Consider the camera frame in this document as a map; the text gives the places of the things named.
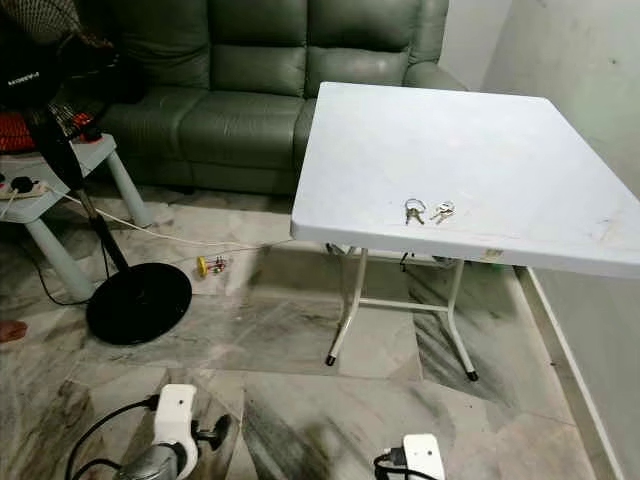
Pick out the white folding table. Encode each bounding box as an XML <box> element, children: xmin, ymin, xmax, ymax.
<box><xmin>290</xmin><ymin>81</ymin><xmax>640</xmax><ymax>383</ymax></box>

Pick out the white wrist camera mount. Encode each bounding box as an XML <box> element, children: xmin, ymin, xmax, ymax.
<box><xmin>403</xmin><ymin>434</ymin><xmax>446</xmax><ymax>480</ymax></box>
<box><xmin>155</xmin><ymin>384</ymin><xmax>199</xmax><ymax>451</ymax></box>

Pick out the red orange patterned cushion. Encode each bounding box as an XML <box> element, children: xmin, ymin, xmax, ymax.
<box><xmin>0</xmin><ymin>110</ymin><xmax>91</xmax><ymax>153</ymax></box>

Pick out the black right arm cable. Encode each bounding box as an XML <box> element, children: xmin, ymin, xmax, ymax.
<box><xmin>373</xmin><ymin>450</ymin><xmax>409</xmax><ymax>480</ymax></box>

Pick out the grey plastic side table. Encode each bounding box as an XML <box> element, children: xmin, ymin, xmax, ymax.
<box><xmin>0</xmin><ymin>135</ymin><xmax>151</xmax><ymax>301</ymax></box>

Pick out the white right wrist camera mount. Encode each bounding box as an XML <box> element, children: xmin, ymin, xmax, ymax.
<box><xmin>403</xmin><ymin>434</ymin><xmax>446</xmax><ymax>480</ymax></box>

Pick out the white power strip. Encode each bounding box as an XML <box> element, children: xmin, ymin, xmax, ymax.
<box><xmin>0</xmin><ymin>176</ymin><xmax>51</xmax><ymax>199</ymax></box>

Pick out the white floor cable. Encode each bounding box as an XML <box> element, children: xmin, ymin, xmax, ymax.
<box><xmin>50</xmin><ymin>190</ymin><xmax>296</xmax><ymax>251</ymax></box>

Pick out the black standing fan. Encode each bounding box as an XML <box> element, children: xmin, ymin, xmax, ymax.
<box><xmin>0</xmin><ymin>0</ymin><xmax>194</xmax><ymax>348</ymax></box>

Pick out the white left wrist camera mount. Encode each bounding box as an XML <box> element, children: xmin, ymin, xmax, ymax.
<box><xmin>155</xmin><ymin>384</ymin><xmax>199</xmax><ymax>451</ymax></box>

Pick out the person's bare foot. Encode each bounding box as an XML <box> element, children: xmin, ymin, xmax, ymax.
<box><xmin>0</xmin><ymin>318</ymin><xmax>29</xmax><ymax>344</ymax></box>

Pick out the green leather sofa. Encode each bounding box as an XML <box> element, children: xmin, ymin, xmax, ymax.
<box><xmin>100</xmin><ymin>0</ymin><xmax>469</xmax><ymax>197</ymax></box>

